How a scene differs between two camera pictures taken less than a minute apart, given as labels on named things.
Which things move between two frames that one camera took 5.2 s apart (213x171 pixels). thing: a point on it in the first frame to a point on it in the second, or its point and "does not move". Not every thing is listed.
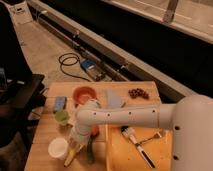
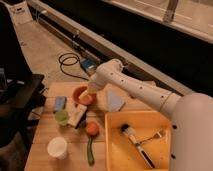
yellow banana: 69,157 to 84,93
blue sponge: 59,103 does not move
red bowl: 83,94 does not move
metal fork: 157,134 does not move
